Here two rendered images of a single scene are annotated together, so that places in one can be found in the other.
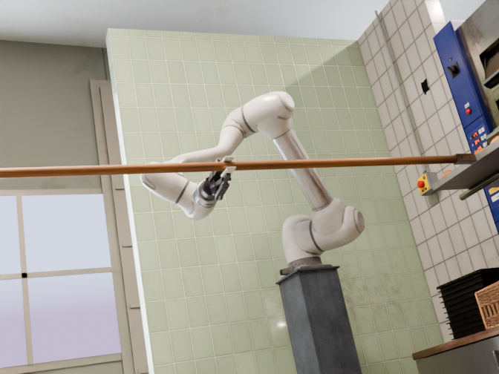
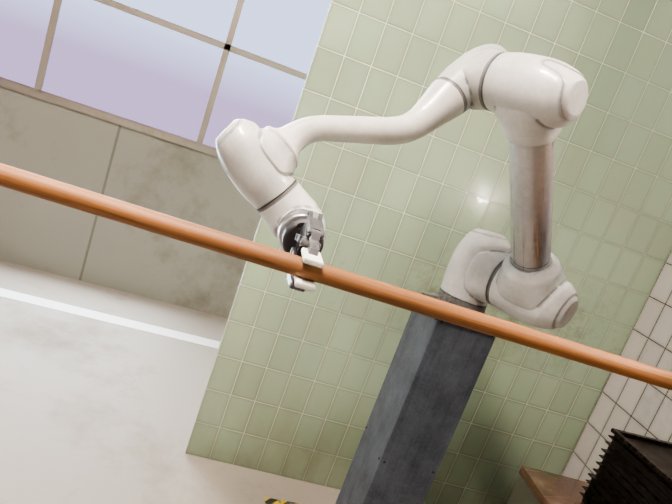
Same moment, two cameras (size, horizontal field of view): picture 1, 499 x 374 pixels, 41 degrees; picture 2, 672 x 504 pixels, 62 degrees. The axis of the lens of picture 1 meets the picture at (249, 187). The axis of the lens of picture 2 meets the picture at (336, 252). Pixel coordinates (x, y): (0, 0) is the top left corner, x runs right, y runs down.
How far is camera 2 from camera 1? 1.59 m
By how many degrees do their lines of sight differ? 34
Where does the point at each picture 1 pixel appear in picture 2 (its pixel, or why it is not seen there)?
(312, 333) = (407, 399)
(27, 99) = not seen: outside the picture
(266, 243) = (457, 205)
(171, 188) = (250, 190)
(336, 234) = (518, 311)
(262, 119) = (508, 106)
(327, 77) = not seen: outside the picture
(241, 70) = not seen: outside the picture
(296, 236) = (470, 267)
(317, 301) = (439, 365)
